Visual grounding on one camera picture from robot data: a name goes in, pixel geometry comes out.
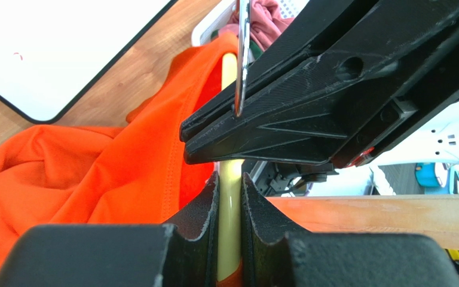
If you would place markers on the wooden clothes rack frame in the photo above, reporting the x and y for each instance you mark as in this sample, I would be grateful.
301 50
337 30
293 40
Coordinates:
436 216

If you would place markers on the white plastic basket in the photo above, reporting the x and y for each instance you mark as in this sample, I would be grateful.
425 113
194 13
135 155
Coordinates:
220 15

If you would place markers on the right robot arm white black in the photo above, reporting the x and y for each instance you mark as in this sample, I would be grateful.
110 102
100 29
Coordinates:
432 135

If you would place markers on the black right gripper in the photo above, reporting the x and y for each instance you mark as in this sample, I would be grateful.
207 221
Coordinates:
392 72

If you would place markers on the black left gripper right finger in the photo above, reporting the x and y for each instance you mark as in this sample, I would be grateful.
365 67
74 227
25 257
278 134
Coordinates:
278 252

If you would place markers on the white whiteboard black frame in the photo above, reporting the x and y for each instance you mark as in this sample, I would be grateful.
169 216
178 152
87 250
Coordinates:
52 52

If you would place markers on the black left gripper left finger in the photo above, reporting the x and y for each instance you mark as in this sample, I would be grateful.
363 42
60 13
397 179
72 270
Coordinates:
182 251

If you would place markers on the dusty pink t-shirt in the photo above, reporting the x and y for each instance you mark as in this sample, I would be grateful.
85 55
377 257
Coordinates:
266 24

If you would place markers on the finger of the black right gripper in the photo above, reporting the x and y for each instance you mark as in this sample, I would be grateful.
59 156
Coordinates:
317 27

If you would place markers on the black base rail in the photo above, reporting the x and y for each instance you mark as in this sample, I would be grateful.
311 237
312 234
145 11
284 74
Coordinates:
275 179

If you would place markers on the green t-shirt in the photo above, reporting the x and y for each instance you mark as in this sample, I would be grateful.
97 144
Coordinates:
254 49

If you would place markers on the orange t-shirt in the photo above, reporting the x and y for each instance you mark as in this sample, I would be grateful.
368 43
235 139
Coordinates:
112 175

